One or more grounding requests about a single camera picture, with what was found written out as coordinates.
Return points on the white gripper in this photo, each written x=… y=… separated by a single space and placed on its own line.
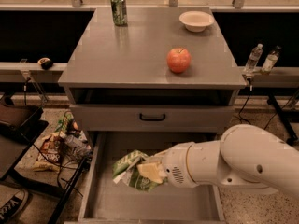
x=176 y=162

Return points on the green jalapeno chip bag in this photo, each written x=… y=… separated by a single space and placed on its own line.
x=125 y=170

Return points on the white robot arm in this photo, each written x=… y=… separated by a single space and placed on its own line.
x=245 y=158

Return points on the open grey middle drawer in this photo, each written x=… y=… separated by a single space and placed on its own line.
x=106 y=202

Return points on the green snack bag on floor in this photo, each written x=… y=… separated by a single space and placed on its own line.
x=64 y=122

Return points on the grey drawer cabinet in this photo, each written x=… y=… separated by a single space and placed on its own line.
x=115 y=65

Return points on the brown snack bag on floor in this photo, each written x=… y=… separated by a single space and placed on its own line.
x=49 y=157

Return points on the plastic bottle on floor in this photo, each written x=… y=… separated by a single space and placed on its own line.
x=74 y=148

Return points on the red apple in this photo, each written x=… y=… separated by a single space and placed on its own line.
x=178 y=60

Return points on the black rolling stand leg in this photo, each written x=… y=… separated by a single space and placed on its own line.
x=292 y=135

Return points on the clear water bottle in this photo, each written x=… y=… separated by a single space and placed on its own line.
x=253 y=59

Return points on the dark bin on stand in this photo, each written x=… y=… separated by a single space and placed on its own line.
x=17 y=121

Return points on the clear bottle dark cap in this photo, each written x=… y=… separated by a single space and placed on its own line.
x=271 y=60

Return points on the black sneaker white laces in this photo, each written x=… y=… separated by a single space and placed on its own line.
x=13 y=206

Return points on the black yellow tape measure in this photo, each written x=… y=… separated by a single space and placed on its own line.
x=45 y=63

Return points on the white bowl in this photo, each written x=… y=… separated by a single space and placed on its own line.
x=196 y=21

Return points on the green soda can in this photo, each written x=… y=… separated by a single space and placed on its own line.
x=119 y=12

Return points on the grey top drawer black handle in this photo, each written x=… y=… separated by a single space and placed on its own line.
x=152 y=118

